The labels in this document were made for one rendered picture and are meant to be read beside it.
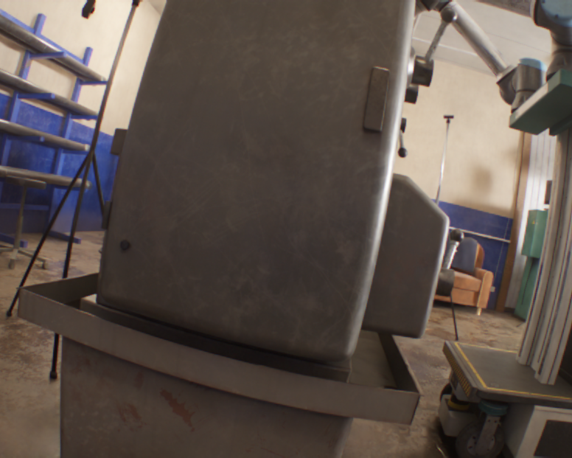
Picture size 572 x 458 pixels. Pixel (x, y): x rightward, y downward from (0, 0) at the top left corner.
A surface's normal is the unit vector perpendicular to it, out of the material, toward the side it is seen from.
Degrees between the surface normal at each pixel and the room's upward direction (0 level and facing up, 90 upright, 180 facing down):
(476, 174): 90
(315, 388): 90
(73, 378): 90
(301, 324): 90
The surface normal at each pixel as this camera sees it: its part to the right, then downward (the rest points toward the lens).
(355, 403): -0.11, 0.01
